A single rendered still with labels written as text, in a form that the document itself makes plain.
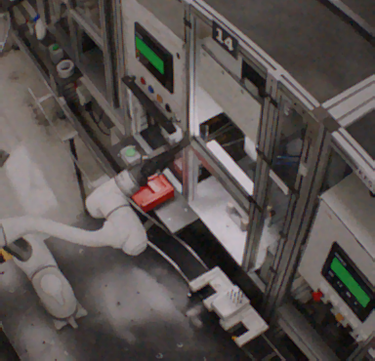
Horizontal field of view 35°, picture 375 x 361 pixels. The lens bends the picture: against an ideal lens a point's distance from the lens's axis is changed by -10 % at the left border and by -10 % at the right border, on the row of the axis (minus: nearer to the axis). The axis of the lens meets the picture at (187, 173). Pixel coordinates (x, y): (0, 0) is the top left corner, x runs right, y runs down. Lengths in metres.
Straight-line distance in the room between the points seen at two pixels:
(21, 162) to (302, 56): 2.71
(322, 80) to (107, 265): 1.53
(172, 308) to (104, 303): 0.31
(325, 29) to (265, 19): 0.20
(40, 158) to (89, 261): 1.40
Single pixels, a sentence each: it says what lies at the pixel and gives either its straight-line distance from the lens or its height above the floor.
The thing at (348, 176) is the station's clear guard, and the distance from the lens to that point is 1.68.
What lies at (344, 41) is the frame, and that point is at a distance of 1.92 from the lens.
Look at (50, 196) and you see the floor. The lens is 3.98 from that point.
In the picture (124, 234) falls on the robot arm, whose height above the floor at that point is 1.31.
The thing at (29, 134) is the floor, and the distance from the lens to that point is 4.33.
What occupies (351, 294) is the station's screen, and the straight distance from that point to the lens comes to 1.88.
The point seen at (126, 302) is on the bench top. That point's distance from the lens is 2.81.
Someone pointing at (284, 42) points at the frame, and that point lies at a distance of 1.86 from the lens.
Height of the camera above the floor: 3.24
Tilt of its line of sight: 54 degrees down
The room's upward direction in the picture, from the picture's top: straight up
